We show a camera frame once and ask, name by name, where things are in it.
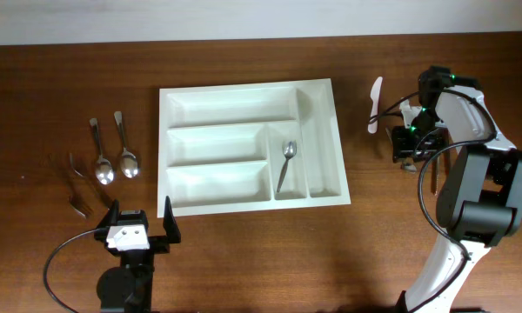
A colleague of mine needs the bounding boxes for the metal tongs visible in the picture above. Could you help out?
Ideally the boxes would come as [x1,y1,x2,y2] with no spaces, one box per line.
[431,128,451,196]

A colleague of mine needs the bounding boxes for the small teaspoon bowl down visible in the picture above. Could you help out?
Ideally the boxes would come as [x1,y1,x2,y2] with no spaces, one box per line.
[385,127,417,174]

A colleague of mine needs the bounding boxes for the large spoon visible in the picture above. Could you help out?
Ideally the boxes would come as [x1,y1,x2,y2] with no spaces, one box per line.
[89,118,115,185]
[114,111,139,178]

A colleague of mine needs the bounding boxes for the pink plastic knife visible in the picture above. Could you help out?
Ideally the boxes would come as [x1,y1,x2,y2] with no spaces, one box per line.
[367,77,383,134]

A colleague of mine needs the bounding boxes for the small teaspoon bowl up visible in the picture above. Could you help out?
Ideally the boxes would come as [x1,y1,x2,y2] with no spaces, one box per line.
[276,141,298,193]

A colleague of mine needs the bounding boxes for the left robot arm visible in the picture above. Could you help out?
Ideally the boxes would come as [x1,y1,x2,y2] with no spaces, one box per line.
[94,197,181,313]

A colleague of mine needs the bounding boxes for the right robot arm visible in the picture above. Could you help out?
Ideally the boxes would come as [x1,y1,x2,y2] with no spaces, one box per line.
[391,66,522,312]

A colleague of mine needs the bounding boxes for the metal fork lower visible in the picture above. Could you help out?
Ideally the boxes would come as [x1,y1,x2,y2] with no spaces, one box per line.
[69,195,92,218]

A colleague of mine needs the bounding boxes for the metal fork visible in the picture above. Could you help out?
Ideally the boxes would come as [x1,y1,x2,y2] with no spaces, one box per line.
[67,151,113,209]
[69,195,92,218]

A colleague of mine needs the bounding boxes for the metal fork upper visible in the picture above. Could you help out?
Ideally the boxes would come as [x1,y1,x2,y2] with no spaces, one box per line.
[67,151,113,209]

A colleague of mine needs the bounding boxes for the white plastic cutlery tray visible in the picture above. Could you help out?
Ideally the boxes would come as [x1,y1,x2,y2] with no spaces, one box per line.
[157,78,351,217]

